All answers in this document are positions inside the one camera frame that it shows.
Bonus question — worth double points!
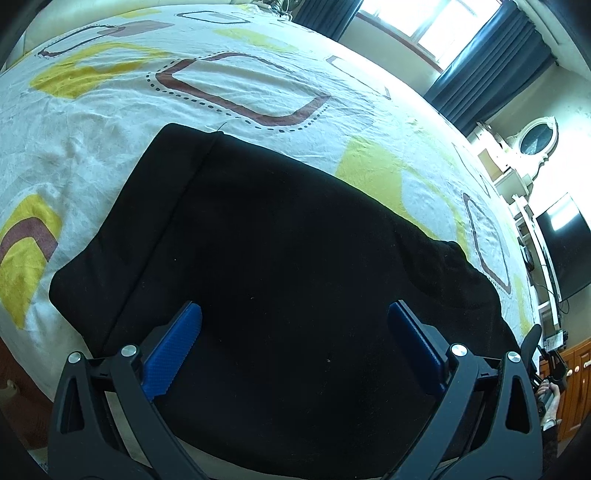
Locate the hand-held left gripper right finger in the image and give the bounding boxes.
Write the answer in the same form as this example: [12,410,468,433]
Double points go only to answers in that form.
[383,300,546,480]

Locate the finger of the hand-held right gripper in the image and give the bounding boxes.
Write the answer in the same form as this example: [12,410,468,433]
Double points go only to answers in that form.
[521,324,543,367]

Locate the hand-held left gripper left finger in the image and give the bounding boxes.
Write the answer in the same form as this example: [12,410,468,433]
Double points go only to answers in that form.
[46,301,209,480]

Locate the black pants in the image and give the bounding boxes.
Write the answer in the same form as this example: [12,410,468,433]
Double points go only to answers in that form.
[48,122,525,480]

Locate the person's right hand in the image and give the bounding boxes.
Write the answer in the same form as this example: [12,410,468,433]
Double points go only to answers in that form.
[536,384,565,432]

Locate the brown wooden cabinet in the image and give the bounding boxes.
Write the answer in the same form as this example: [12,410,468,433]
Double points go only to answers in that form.
[538,337,591,445]

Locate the black flat television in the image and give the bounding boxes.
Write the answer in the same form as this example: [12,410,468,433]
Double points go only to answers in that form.
[534,193,591,302]

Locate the white oval framed mirror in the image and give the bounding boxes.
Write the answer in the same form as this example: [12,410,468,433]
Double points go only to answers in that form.
[505,117,560,172]

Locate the patterned white bed sheet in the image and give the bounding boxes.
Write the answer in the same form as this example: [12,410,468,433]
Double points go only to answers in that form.
[0,2,543,402]

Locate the dark blue curtain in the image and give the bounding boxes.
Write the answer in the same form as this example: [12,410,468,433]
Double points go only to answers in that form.
[293,0,365,43]
[422,4,556,136]

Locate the bright window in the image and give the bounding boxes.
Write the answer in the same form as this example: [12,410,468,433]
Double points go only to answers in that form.
[356,0,503,72]

